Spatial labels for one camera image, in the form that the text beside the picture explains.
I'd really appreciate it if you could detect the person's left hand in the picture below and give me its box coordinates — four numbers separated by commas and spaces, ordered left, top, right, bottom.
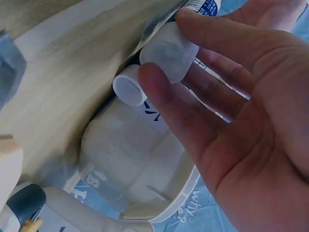
217, 0, 306, 33

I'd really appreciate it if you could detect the person's right hand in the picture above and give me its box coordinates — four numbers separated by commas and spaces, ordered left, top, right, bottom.
138, 9, 309, 232

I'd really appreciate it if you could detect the translucent plastic cap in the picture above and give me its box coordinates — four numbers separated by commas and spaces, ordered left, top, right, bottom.
139, 23, 201, 85

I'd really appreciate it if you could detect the bottle with blue label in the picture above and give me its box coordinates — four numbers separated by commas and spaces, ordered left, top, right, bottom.
166, 0, 222, 25

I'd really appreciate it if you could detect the cream plastic tray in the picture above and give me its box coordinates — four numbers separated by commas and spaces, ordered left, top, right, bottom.
77, 96, 201, 223

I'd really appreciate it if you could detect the white capped tube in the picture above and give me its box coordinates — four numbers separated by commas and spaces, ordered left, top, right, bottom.
112, 64, 174, 134

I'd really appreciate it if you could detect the large translucent white bottle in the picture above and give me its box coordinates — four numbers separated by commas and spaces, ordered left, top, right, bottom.
81, 100, 174, 203

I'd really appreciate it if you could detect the white plastic bottle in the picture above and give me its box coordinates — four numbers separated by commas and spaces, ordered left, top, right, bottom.
42, 186, 154, 232

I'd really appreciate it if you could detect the dark green capped bottle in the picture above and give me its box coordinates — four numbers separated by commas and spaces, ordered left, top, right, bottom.
6, 183, 47, 227

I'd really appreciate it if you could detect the small yellow figure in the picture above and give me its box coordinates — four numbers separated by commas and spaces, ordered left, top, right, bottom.
23, 217, 43, 232

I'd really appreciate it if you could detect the beige wooden block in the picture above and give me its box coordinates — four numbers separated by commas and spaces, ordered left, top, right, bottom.
0, 134, 24, 194

